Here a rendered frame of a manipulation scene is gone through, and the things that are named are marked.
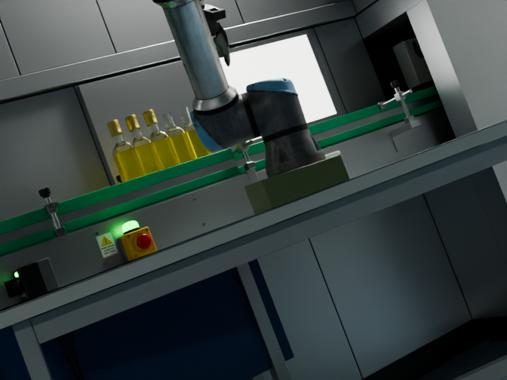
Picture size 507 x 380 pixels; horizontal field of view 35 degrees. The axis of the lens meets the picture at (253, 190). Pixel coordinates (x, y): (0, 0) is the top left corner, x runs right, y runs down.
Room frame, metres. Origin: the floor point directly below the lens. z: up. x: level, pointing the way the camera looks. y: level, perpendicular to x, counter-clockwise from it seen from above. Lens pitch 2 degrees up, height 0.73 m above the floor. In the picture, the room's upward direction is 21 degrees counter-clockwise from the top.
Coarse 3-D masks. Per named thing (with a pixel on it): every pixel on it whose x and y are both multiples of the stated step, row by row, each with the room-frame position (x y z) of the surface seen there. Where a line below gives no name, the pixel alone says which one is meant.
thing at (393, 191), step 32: (448, 160) 2.00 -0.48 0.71; (480, 160) 2.02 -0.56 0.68; (384, 192) 1.96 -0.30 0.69; (416, 192) 1.97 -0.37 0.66; (288, 224) 1.90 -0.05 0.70; (320, 224) 1.92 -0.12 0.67; (192, 256) 1.85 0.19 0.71; (224, 256) 1.86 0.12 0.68; (256, 256) 1.88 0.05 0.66; (128, 288) 1.81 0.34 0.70; (160, 288) 1.82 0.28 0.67; (32, 320) 1.76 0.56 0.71; (64, 320) 1.77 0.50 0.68; (96, 320) 1.79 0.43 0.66; (32, 352) 1.75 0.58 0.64
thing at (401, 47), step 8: (408, 40) 3.04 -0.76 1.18; (416, 40) 3.06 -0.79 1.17; (400, 48) 3.05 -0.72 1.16; (408, 48) 3.03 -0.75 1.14; (400, 56) 3.06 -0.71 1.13; (408, 56) 3.03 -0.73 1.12; (416, 56) 3.04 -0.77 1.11; (400, 64) 3.08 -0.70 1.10; (408, 64) 3.04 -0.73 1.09; (416, 64) 3.04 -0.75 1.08; (424, 64) 3.05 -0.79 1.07; (408, 72) 3.06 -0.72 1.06; (416, 72) 3.03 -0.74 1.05; (424, 72) 3.05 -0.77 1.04; (408, 80) 3.07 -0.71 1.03; (416, 80) 3.03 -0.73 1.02; (424, 80) 3.04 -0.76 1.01; (432, 80) 3.06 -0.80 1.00; (408, 88) 3.08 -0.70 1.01
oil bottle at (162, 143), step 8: (152, 136) 2.36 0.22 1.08; (160, 136) 2.36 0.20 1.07; (168, 136) 2.38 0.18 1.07; (160, 144) 2.36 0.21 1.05; (168, 144) 2.37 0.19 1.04; (160, 152) 2.35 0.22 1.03; (168, 152) 2.37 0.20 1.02; (160, 160) 2.36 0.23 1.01; (168, 160) 2.36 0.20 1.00; (176, 160) 2.37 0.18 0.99
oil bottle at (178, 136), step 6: (168, 132) 2.39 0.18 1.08; (174, 132) 2.39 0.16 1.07; (180, 132) 2.40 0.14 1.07; (174, 138) 2.39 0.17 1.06; (180, 138) 2.40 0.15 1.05; (186, 138) 2.41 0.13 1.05; (174, 144) 2.39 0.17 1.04; (180, 144) 2.40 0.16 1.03; (186, 144) 2.40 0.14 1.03; (180, 150) 2.39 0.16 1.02; (186, 150) 2.40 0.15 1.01; (180, 156) 2.39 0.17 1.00; (186, 156) 2.40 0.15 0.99; (192, 156) 2.41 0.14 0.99; (180, 162) 2.39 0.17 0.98
